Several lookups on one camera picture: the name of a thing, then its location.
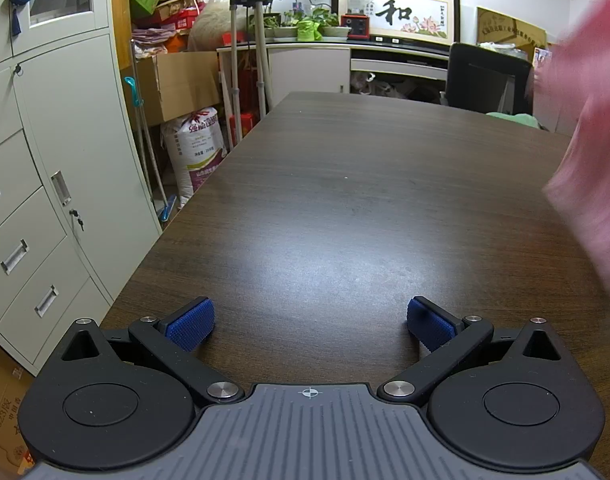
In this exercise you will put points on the pink towel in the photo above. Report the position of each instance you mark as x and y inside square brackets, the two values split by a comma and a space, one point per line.
[600, 160]

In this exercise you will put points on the grey tripod stand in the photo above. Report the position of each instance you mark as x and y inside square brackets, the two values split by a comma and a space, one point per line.
[236, 85]

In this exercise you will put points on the grey metal filing cabinet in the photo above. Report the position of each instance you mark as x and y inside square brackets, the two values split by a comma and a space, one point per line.
[85, 135]

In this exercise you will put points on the framed lotus calligraphy picture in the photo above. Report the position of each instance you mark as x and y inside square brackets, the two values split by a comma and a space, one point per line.
[410, 10]

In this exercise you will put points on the red blender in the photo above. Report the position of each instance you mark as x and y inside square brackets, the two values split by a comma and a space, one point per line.
[356, 25]

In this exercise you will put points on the printed brown carton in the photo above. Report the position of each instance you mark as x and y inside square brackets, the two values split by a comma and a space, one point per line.
[5, 400]

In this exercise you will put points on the green cloth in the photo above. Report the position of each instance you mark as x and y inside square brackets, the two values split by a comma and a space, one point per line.
[515, 120]

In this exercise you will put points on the cabinet keys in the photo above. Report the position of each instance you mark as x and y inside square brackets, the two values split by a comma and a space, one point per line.
[78, 219]

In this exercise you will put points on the white sideboard cabinet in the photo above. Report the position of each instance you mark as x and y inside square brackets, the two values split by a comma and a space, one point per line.
[305, 70]

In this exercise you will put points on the mop with teal hook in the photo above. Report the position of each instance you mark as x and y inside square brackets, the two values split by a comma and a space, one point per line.
[166, 210]

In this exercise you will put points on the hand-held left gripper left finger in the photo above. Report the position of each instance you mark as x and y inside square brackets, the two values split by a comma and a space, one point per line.
[191, 324]

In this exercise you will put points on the white printed sack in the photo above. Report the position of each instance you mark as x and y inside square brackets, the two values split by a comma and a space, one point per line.
[200, 150]

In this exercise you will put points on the tan burlap sack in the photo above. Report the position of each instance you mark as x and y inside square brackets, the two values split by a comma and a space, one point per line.
[210, 25]

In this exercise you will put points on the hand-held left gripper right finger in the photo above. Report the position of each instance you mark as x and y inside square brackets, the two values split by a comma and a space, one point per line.
[431, 324]

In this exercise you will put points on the black office chair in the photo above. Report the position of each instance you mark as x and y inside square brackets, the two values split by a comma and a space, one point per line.
[475, 80]

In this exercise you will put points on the bright green plant bag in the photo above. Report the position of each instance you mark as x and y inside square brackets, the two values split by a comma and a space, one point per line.
[309, 31]

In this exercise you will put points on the large cardboard box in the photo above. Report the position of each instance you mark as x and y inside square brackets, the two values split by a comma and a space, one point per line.
[185, 85]

